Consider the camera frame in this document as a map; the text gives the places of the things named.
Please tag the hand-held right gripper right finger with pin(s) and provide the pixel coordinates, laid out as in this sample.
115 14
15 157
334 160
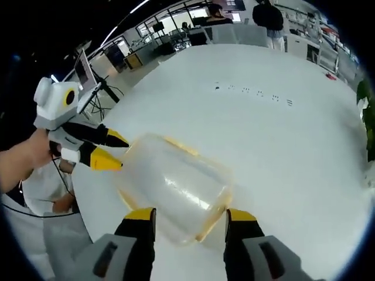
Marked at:
243 243

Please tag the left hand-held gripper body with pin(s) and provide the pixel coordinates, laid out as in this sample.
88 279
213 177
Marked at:
55 102

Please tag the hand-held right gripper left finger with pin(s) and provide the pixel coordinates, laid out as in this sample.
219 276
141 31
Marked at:
132 243

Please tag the clear box with plastic buckle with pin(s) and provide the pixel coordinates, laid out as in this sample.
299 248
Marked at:
175 187

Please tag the person's left hand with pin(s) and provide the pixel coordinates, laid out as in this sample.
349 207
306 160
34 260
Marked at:
39 149

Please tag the open white laptop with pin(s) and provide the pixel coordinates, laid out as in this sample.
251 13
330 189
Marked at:
85 71

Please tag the folding laptop stand table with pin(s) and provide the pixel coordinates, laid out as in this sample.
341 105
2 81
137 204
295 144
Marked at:
104 90

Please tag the person's white clothing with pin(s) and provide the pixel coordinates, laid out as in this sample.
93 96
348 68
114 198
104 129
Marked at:
44 187

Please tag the grey mesh office chair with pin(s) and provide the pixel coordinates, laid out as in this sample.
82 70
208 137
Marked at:
67 240

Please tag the brown wooden cabinet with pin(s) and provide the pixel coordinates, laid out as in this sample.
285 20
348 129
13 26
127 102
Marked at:
133 61

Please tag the green potted plant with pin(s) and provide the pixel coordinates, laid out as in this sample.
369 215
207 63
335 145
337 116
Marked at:
367 117

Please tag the small red item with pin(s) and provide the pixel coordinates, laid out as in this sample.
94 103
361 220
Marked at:
331 77

